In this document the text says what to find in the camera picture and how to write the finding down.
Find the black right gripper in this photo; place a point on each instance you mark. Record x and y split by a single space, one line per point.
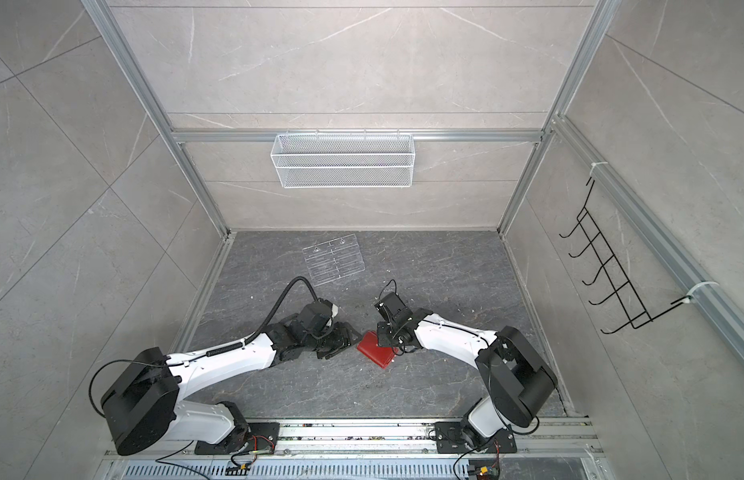
383 340

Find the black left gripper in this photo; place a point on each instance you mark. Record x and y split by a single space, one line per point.
347 338

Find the red leather card holder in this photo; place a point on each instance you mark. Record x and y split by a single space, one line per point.
369 347

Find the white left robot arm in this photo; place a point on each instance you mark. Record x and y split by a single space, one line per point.
150 401

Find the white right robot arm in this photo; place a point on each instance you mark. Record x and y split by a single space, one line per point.
517 379

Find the clear acrylic organizer tray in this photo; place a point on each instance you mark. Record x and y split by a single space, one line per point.
333 260

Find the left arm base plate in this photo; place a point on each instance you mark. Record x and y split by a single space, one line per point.
256 437

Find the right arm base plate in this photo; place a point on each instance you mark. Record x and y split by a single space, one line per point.
460 437

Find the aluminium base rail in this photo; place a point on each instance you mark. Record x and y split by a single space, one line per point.
410 448

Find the white wire mesh basket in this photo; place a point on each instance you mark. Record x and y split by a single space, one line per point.
344 160

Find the black wire hook rack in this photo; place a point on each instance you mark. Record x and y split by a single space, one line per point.
611 269

